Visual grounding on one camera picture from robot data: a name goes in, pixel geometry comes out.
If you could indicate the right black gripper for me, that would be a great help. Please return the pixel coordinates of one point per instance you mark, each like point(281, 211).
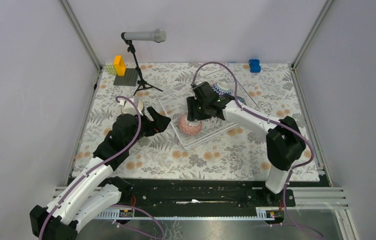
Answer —
point(193, 113)

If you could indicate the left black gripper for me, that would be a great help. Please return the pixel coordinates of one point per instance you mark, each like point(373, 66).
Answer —
point(158, 125)

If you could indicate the pink patterned bowl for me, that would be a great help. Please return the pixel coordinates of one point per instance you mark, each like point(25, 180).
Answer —
point(191, 128)

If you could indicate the blue white zigzag bowl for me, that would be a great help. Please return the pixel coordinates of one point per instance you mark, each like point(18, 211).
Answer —
point(222, 88)

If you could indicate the teal bowl cream interior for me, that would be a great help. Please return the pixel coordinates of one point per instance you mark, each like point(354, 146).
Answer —
point(133, 109)

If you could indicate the dark blue floral bowl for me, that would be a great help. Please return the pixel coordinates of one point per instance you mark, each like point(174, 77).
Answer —
point(241, 100)

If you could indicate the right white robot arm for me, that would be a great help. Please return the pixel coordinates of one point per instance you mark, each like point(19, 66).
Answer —
point(284, 141)

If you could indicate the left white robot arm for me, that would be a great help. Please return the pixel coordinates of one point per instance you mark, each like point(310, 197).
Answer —
point(93, 190)

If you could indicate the floral table mat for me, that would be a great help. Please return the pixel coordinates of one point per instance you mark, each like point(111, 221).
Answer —
point(237, 154)

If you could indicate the black microphone tripod stand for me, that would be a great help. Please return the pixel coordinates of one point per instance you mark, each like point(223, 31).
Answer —
point(142, 83)

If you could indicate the grey toy baseplate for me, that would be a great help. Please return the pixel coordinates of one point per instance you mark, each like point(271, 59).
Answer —
point(129, 78)

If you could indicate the light green toy block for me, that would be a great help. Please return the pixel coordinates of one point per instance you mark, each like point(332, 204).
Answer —
point(111, 69)

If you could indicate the yellow toy block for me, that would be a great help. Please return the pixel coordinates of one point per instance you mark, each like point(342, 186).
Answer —
point(119, 65)

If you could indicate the blue toy block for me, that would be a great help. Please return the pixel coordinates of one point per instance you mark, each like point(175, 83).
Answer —
point(254, 66)

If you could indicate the grey microphone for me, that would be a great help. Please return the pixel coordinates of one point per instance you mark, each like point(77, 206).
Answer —
point(156, 36)

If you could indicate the white wire dish rack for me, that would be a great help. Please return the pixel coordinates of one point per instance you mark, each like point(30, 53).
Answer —
point(174, 103)

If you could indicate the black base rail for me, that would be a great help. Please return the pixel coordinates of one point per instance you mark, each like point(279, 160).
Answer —
point(199, 198)

